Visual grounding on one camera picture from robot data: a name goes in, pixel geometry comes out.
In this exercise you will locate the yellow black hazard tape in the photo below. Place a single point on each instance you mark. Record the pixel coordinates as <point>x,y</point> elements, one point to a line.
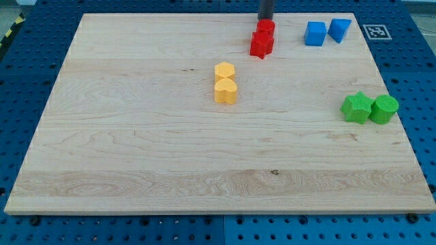
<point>13,30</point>

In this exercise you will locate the blue cube block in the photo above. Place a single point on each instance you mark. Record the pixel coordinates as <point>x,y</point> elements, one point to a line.
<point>315,33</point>

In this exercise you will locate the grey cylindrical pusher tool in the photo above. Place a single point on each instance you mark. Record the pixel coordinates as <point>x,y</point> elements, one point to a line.
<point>266,9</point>

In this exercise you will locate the yellow hexagon block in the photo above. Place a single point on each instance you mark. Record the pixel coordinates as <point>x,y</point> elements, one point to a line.
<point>224,70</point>

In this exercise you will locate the red star block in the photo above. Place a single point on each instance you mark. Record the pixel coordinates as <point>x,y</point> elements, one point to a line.
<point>261,44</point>

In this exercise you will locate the yellow heart block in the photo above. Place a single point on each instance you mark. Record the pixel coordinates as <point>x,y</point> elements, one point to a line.
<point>225,91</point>

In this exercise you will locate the blue triangle block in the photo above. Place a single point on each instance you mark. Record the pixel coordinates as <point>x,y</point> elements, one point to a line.
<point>338,29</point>

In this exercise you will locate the white fiducial marker tag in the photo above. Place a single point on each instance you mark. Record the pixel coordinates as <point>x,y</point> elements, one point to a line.
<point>377,32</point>

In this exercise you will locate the red cylinder block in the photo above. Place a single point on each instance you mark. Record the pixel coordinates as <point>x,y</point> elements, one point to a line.
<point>266,26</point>

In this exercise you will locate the green star block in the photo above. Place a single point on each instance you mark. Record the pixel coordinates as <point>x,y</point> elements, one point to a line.
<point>357,108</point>

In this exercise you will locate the green cylinder block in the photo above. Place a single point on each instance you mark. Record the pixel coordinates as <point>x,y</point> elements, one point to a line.
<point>383,109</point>

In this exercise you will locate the wooden board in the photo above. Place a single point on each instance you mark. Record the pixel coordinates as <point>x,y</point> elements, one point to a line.
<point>131,126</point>

